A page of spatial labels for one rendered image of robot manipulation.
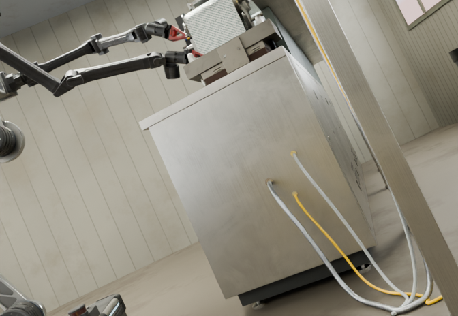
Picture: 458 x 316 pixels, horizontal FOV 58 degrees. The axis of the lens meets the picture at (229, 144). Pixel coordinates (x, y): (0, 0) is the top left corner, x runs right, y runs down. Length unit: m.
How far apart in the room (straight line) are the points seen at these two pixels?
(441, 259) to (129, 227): 4.01
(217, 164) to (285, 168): 0.27
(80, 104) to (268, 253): 3.68
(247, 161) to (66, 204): 3.55
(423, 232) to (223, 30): 1.24
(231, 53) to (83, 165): 3.45
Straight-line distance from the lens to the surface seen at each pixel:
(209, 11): 1.96
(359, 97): 1.04
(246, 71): 1.60
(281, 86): 1.57
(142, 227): 4.78
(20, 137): 2.19
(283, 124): 1.57
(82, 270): 4.98
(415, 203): 1.07
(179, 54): 1.95
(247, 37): 1.68
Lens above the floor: 0.56
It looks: 3 degrees up
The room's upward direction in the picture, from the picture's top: 25 degrees counter-clockwise
